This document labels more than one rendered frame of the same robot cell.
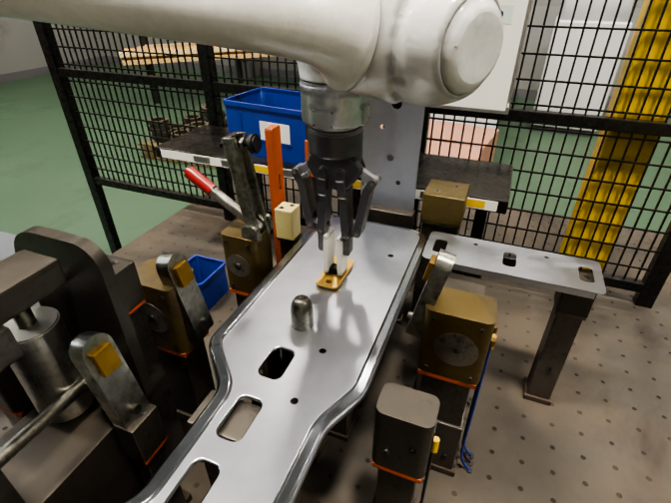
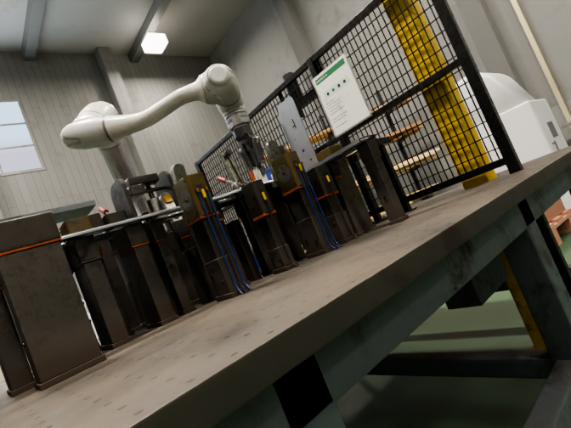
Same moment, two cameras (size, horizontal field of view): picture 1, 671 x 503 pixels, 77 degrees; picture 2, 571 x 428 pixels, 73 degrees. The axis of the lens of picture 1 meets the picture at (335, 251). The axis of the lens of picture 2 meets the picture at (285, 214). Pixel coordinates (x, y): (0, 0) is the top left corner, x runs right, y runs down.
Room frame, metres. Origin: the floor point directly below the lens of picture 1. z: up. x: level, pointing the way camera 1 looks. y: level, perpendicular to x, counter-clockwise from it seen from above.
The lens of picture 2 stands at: (-0.73, -0.68, 0.79)
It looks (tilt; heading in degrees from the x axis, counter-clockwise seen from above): 4 degrees up; 26
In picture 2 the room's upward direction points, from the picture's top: 22 degrees counter-clockwise
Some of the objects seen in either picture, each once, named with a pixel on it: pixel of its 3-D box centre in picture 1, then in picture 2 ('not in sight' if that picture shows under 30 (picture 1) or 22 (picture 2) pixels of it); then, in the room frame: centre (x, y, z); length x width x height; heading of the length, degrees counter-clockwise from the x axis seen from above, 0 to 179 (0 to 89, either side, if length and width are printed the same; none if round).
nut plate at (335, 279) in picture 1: (335, 269); not in sight; (0.57, 0.00, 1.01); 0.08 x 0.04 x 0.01; 158
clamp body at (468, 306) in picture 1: (453, 392); (305, 204); (0.44, -0.18, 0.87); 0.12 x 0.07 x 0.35; 68
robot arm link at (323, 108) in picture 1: (335, 102); (238, 121); (0.57, 0.00, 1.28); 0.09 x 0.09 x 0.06
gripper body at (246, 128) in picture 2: (335, 157); (245, 138); (0.57, 0.00, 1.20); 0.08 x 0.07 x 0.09; 68
